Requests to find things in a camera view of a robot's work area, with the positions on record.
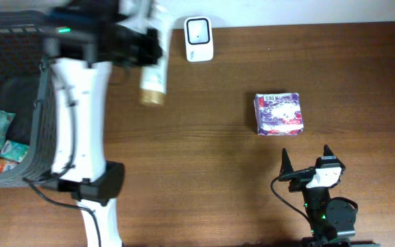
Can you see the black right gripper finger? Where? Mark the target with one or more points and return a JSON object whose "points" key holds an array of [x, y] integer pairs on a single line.
{"points": [[286, 166], [327, 151]]}

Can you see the grey plastic mesh basket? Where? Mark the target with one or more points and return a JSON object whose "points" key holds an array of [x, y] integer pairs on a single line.
{"points": [[27, 92]]}

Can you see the teal tissue packet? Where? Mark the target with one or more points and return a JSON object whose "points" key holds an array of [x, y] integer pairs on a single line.
{"points": [[14, 151]]}

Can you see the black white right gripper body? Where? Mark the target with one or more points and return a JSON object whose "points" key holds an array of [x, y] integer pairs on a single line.
{"points": [[300, 184]]}

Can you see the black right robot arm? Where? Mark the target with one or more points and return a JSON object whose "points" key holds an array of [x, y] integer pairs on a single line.
{"points": [[331, 220]]}

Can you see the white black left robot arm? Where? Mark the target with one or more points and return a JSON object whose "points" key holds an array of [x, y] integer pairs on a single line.
{"points": [[80, 59]]}

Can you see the white barcode scanner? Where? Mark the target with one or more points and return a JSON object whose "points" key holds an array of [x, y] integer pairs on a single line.
{"points": [[198, 39]]}

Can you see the purple tissue pack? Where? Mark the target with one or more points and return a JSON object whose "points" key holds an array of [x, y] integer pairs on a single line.
{"points": [[278, 114]]}

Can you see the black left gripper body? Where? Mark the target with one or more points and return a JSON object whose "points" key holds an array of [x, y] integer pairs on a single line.
{"points": [[130, 46]]}

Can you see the white cream tube gold cap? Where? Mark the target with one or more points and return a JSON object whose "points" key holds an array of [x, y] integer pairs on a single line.
{"points": [[153, 14]]}

